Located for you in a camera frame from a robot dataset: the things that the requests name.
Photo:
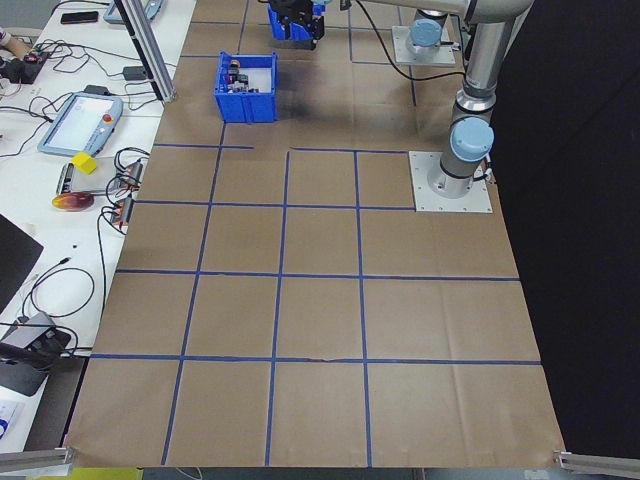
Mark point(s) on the blue plastic capacitor bin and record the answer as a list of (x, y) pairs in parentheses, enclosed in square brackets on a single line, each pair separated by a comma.
[(273, 24)]

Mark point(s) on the blue plastic button bin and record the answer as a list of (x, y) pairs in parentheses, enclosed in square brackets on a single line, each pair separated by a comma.
[(245, 107)]

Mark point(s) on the bystander forearm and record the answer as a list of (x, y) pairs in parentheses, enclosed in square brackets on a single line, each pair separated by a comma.
[(15, 46)]

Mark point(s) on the red push button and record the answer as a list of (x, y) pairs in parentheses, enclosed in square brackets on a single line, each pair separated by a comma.
[(231, 80)]

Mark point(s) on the black power adapter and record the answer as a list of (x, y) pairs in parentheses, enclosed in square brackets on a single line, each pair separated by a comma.
[(135, 74)]

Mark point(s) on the light blue teach pendant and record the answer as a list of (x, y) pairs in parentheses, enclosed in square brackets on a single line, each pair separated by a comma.
[(75, 125), (111, 12)]

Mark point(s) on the black smartphone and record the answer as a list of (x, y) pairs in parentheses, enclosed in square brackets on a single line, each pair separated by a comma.
[(79, 17)]

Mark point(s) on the gray usb hub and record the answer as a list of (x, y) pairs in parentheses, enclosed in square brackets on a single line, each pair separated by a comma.
[(129, 172), (121, 212)]

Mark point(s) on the yellow cube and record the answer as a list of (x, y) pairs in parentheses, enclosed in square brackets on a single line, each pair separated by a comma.
[(83, 162)]

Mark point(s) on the gray metal tray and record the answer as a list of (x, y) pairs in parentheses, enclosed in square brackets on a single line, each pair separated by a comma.
[(85, 185)]

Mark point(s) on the red yellow fruit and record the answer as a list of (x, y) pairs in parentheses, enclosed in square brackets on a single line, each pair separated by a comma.
[(72, 201)]

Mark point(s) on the black laptop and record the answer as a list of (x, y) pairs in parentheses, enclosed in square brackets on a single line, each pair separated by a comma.
[(12, 260)]

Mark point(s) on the gray docking hub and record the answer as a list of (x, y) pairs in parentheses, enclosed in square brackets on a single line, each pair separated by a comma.
[(27, 332)]

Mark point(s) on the dark gray stand base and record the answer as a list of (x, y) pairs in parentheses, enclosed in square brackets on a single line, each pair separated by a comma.
[(17, 375)]

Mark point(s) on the white printed paper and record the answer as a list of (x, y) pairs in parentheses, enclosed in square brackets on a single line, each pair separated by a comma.
[(7, 420)]

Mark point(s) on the aluminium profile bar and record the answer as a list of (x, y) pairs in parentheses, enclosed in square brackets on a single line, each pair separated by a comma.
[(37, 457), (595, 460)]

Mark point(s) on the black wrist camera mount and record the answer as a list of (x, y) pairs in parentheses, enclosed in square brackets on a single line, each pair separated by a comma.
[(317, 29)]

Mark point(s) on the white switch block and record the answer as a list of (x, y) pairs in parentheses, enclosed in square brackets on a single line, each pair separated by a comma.
[(237, 89)]

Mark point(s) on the white square base plate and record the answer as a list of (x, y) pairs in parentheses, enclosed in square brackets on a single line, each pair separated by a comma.
[(475, 200), (400, 55)]

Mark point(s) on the aluminium profile post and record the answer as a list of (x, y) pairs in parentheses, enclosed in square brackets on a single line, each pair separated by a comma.
[(145, 55)]

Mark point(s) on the black frame cover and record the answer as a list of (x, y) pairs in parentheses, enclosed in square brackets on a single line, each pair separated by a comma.
[(575, 250)]

